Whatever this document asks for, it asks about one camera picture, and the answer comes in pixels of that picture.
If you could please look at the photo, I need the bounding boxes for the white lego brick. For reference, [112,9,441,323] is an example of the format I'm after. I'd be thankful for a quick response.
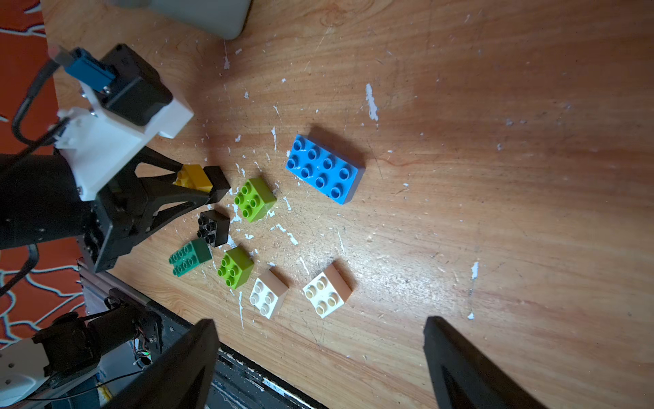
[250,270,289,320]
[302,264,353,319]

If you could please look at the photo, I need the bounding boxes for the black lego brick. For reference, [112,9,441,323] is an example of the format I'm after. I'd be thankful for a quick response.
[197,210,230,248]

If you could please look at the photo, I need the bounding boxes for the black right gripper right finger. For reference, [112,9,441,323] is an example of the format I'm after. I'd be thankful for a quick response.
[423,316,544,408]

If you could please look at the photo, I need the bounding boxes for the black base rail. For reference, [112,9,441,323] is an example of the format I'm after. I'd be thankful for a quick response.
[1,265,320,408]

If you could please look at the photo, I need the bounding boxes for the blue long lego brick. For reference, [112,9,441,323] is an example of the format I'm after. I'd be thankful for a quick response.
[285,135,365,206]

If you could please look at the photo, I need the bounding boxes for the lime lego brick lower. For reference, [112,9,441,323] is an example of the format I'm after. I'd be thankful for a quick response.
[217,246,255,290]

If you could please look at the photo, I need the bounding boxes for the dark green lego brick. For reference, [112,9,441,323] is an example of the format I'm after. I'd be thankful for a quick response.
[169,239,212,277]

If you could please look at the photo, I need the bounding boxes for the grey plastic storage box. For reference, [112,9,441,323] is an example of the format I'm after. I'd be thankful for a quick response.
[107,0,251,40]

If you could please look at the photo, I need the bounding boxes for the lime lego brick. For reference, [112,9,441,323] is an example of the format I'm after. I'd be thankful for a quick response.
[234,177,277,223]
[217,246,255,290]

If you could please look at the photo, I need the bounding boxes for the yellow lego brick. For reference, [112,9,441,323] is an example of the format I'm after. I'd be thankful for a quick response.
[174,165,213,193]

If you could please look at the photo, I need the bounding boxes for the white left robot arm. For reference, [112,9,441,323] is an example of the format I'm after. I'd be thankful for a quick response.
[1,148,230,272]

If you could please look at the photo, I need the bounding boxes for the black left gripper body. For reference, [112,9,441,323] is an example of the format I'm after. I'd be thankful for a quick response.
[78,147,179,273]

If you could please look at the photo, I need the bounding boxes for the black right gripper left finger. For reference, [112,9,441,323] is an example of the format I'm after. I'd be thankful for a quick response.
[105,319,220,408]

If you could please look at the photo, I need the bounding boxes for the lime lego brick upper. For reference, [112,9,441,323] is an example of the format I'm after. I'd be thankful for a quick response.
[234,177,277,223]

